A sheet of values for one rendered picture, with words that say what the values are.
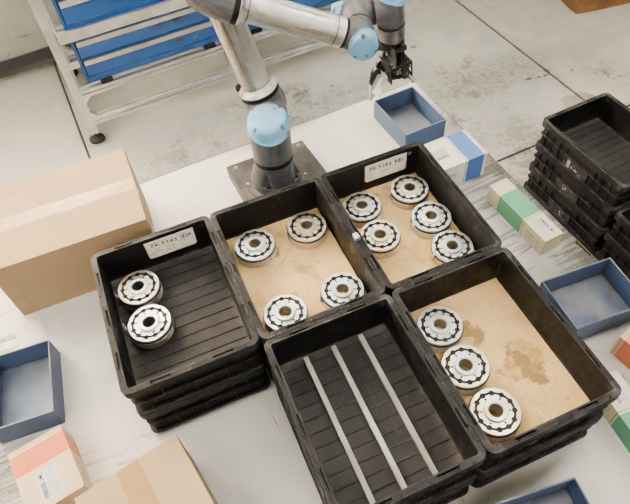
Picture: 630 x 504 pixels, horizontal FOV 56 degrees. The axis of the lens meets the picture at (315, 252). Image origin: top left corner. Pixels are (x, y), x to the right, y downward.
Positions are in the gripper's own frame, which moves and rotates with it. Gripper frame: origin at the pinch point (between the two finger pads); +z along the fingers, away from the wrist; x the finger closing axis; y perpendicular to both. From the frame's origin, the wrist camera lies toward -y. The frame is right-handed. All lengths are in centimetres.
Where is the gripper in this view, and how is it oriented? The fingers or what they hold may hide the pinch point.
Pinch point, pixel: (391, 90)
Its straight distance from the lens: 189.9
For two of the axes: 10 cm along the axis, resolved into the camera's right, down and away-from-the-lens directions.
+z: 1.5, 5.7, 8.1
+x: 9.0, -4.2, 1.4
